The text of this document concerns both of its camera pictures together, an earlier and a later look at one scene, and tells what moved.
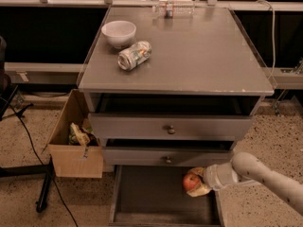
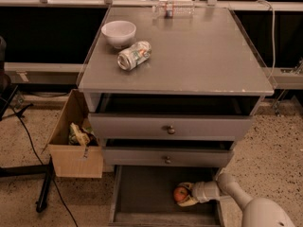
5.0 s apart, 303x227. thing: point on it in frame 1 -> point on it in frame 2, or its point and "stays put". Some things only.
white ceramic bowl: [119, 33] stays put
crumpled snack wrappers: [79, 136] stays put
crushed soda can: [133, 55] stays put
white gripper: [212, 177] -> [201, 192]
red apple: [190, 182] -> [180, 193]
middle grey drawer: [167, 155] stays put
